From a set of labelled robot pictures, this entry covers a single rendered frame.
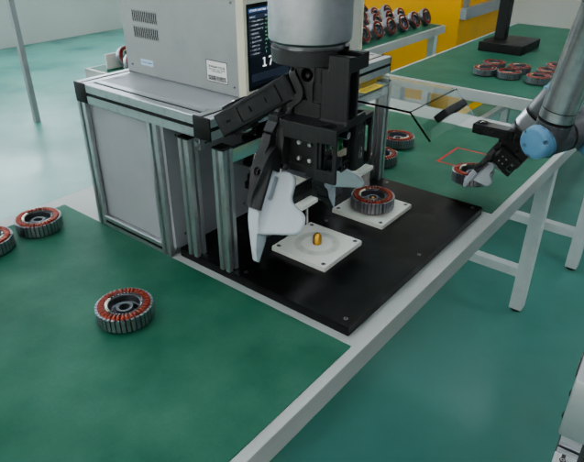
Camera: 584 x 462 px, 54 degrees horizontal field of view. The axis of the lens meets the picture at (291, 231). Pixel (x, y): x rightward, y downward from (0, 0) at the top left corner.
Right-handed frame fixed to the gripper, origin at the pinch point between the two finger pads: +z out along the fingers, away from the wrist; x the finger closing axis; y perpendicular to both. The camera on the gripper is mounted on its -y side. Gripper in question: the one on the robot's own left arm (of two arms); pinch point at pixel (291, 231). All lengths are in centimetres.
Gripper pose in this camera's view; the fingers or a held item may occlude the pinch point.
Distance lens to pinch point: 62.4
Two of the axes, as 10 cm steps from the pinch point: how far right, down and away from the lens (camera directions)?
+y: 8.3, 2.7, -4.9
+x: 5.6, -4.1, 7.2
